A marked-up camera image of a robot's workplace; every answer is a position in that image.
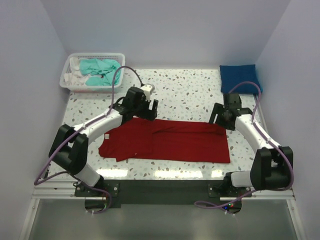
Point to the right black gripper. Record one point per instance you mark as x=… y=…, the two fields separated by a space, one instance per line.
x=221 y=115

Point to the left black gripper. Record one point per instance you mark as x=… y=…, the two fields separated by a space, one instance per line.
x=151 y=110

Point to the red t shirt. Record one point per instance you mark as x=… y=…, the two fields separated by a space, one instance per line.
x=184 y=141

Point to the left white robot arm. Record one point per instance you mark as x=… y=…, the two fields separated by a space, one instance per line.
x=70 y=147

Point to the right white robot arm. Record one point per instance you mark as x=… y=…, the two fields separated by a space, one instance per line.
x=272 y=167

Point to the folded blue t shirt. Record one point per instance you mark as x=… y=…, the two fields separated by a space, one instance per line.
x=232 y=76

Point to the teal t shirt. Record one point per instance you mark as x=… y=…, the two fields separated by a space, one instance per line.
x=100 y=72

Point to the white plastic laundry basket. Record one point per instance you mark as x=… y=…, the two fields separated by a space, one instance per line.
x=119 y=57

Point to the white t shirt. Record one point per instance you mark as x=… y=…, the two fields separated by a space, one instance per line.
x=75 y=77

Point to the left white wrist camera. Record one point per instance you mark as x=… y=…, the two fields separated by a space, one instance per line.
x=148 y=89

